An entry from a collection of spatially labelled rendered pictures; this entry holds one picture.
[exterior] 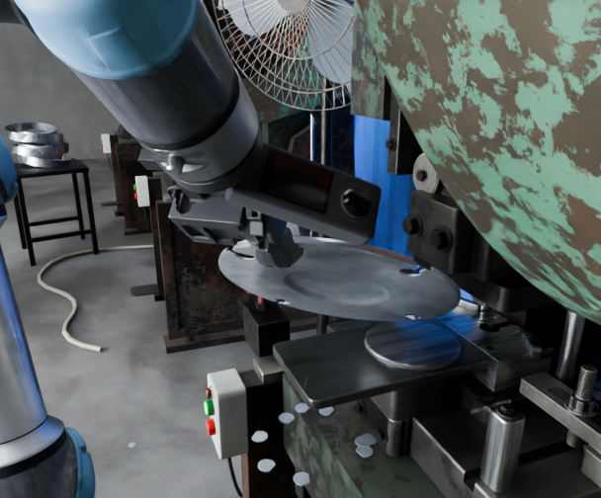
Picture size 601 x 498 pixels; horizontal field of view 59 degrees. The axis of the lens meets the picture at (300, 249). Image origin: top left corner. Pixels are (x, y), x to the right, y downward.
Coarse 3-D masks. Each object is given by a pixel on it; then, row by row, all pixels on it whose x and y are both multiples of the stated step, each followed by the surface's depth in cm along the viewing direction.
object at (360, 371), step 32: (416, 320) 77; (288, 352) 68; (320, 352) 68; (352, 352) 68; (384, 352) 67; (416, 352) 67; (448, 352) 67; (480, 352) 68; (320, 384) 61; (352, 384) 61; (384, 384) 61; (416, 384) 63; (384, 416) 69; (416, 416) 68; (384, 448) 70
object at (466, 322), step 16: (448, 320) 77; (464, 320) 77; (480, 320) 77; (496, 320) 77; (464, 336) 72; (480, 336) 72; (496, 336) 72; (512, 336) 72; (496, 352) 68; (512, 352) 68; (528, 352) 68; (544, 352) 69; (496, 368) 67; (512, 368) 68; (528, 368) 69; (544, 368) 70; (496, 384) 68; (512, 384) 69
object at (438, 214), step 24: (432, 168) 66; (432, 192) 67; (408, 216) 68; (432, 216) 65; (456, 216) 61; (408, 240) 70; (432, 240) 63; (456, 240) 61; (480, 240) 61; (432, 264) 66; (456, 264) 62; (480, 264) 62; (504, 264) 62
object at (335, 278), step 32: (224, 256) 60; (320, 256) 54; (352, 256) 53; (384, 256) 51; (256, 288) 71; (288, 288) 68; (320, 288) 67; (352, 288) 65; (384, 288) 61; (416, 288) 59; (448, 288) 57; (384, 320) 75
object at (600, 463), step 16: (592, 368) 60; (528, 384) 66; (544, 384) 66; (560, 384) 66; (592, 384) 60; (544, 400) 64; (560, 400) 63; (576, 400) 60; (592, 400) 60; (560, 416) 62; (576, 416) 60; (592, 416) 60; (576, 432) 60; (592, 432) 58; (592, 448) 58; (592, 464) 57
